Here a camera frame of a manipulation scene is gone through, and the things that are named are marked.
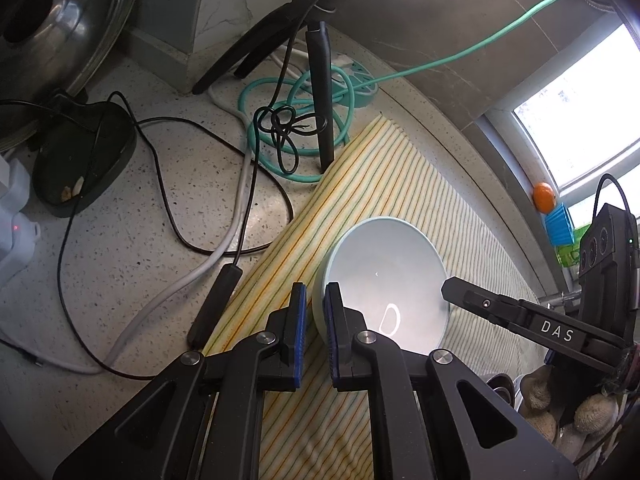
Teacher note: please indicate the chrome faucet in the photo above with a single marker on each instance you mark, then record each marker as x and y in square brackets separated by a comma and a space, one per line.
[565, 300]

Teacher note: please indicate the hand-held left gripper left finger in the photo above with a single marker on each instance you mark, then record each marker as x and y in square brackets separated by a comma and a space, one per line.
[298, 340]

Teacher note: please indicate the stainless steel wok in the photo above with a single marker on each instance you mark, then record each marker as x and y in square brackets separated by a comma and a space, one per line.
[75, 25]

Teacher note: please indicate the blue fluted silicone cup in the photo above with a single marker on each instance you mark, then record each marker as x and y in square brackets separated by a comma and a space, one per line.
[560, 225]

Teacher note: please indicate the orange tangerine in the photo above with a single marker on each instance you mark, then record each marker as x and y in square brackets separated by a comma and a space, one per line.
[544, 197]

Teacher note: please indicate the black tripod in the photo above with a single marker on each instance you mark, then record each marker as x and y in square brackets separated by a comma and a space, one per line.
[320, 85]

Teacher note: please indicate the person's right hand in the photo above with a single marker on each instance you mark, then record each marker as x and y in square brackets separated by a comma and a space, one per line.
[592, 412]

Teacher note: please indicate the yellow striped cloth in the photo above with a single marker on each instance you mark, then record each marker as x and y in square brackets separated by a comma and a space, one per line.
[400, 170]

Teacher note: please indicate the green white power strip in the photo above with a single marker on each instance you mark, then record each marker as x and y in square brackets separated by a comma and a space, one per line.
[362, 80]

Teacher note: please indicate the white framed window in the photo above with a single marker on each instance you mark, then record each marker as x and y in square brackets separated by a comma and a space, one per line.
[590, 110]

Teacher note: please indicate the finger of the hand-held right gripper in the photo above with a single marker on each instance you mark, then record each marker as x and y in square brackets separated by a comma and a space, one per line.
[520, 317]

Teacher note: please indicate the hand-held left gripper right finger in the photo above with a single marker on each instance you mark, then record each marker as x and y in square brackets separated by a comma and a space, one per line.
[331, 340]

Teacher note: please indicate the black stick adapter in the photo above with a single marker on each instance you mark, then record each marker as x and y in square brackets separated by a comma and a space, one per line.
[215, 305]

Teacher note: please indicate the green dish soap bottle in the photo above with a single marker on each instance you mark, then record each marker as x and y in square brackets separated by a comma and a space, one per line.
[570, 255]

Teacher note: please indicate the dark oval tray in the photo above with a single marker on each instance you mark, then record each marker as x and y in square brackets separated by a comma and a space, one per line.
[75, 160]

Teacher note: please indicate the light green ceramic bowl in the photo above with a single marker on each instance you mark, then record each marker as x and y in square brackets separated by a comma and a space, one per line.
[390, 270]

